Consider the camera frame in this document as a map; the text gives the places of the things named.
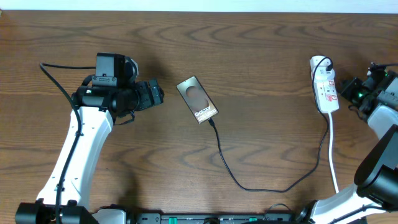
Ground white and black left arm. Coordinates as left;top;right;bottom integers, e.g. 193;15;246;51
15;53;164;223

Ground white USB charger adapter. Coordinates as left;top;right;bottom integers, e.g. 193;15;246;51
312;65;335;82

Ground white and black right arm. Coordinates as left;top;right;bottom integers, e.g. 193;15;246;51
295;65;397;223

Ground white power strip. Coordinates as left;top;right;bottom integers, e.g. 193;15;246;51
310;55;339;114

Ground black USB charging cable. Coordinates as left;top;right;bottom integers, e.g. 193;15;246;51
207;56;334;194

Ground white power strip cord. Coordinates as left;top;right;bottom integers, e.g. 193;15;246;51
328;112;340;194

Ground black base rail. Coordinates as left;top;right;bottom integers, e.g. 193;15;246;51
93;203;312;224

